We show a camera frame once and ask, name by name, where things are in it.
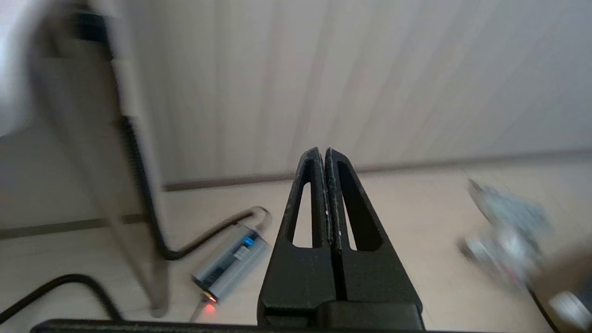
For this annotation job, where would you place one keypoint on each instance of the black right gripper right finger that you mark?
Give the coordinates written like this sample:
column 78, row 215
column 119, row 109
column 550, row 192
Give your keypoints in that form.
column 374, row 277

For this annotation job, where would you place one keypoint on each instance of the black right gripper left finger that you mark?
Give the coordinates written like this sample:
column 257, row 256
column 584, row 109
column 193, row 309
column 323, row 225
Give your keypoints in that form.
column 296, row 277

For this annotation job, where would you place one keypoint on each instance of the grey crumpled floor object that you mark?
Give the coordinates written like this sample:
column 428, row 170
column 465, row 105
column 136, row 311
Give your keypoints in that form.
column 508, row 222

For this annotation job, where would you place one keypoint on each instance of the small white floor object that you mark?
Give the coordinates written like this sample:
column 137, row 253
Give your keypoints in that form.
column 571, row 310

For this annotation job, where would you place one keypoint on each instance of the beige wooden table with hutch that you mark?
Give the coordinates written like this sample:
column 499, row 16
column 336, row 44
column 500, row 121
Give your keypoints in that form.
column 92, row 115

